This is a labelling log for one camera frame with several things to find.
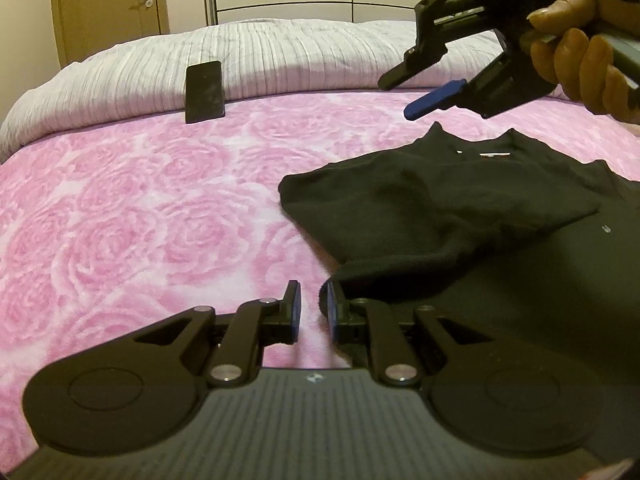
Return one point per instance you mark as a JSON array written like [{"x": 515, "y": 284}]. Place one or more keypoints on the person's right hand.
[{"x": 595, "y": 50}]

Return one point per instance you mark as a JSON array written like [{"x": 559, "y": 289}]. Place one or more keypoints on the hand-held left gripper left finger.
[{"x": 296, "y": 310}]

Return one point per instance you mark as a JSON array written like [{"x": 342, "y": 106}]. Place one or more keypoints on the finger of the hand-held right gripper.
[
  {"x": 435, "y": 100},
  {"x": 410, "y": 67}
]

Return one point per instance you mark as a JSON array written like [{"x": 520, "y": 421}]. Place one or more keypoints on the black smartphone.
[{"x": 205, "y": 92}]

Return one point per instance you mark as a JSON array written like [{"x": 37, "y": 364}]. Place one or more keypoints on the wooden door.
[{"x": 105, "y": 10}]

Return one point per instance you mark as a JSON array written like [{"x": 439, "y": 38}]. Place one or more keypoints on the pink rose-print blanket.
[{"x": 140, "y": 220}]

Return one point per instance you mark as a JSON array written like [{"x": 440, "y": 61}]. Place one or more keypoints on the white striped quilt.
[{"x": 275, "y": 65}]

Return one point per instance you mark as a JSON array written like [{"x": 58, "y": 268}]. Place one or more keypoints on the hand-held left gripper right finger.
[{"x": 332, "y": 310}]

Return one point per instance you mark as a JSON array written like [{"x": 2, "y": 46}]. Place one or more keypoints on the black sweater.
[{"x": 475, "y": 230}]

